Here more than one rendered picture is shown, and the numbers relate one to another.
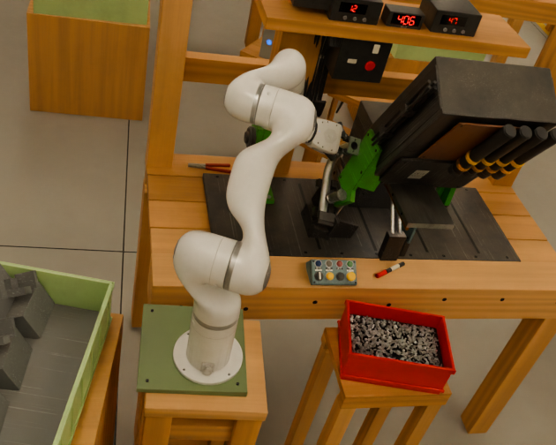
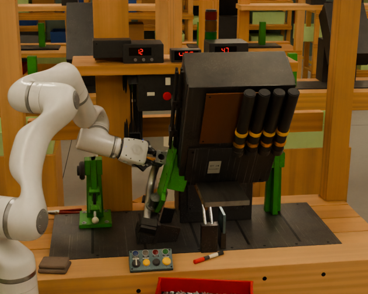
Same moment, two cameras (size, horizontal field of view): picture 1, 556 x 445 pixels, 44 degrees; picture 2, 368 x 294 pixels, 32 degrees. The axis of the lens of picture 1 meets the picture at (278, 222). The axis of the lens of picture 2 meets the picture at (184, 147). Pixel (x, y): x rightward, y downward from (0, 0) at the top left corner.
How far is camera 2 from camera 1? 0.89 m
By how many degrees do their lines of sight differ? 24
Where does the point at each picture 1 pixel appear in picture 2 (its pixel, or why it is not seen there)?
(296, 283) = (116, 273)
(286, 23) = (87, 69)
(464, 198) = (294, 209)
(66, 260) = not seen: outside the picture
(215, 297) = (6, 252)
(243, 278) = (16, 220)
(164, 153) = not seen: hidden behind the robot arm
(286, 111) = (49, 93)
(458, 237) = (282, 233)
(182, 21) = not seen: hidden behind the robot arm
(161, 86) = (7, 142)
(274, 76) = (47, 77)
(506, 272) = (325, 251)
